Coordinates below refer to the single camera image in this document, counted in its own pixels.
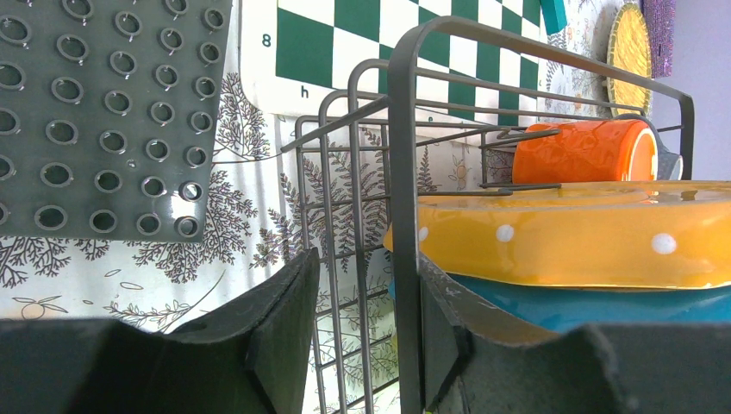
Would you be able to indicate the teal dotted plate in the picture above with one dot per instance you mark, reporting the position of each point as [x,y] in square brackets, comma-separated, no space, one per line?
[517,313]

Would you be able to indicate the green white chessboard mat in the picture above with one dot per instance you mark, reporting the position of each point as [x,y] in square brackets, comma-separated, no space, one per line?
[294,53]

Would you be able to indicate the round woven yellow mat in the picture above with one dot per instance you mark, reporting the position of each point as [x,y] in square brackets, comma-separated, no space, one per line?
[629,50]

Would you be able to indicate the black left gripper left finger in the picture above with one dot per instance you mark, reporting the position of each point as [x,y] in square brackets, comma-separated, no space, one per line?
[248,356]

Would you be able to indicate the purple glitter microphone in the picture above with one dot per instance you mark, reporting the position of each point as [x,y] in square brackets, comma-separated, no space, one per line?
[660,19]

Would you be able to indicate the orange dotted plate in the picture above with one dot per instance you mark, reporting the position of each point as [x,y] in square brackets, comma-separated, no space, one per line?
[666,235]

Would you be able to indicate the grey lego baseplate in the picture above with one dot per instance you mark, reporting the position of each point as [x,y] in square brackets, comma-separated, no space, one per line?
[108,117]

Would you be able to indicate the teal rectangular block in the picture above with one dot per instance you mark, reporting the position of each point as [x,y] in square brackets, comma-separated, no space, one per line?
[554,15]

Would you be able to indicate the floral tablecloth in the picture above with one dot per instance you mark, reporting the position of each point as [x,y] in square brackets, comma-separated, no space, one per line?
[256,227]

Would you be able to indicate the metal wire dish rack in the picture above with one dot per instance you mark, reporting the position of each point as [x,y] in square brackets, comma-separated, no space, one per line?
[377,84]

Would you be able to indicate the blue grey mug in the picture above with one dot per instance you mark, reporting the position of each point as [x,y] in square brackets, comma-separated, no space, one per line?
[670,165]

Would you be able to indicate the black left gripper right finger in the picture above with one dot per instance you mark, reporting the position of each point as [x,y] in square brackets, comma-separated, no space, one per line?
[480,359]

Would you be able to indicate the orange mug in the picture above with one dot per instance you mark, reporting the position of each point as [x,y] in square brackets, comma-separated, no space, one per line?
[588,151]

